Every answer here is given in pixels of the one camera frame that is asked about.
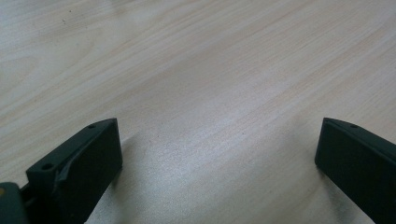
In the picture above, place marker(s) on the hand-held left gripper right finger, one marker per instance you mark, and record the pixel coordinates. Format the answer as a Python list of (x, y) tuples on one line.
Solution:
[(361, 165)]

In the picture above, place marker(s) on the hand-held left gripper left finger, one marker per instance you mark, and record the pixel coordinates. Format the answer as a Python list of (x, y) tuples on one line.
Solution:
[(84, 168)]

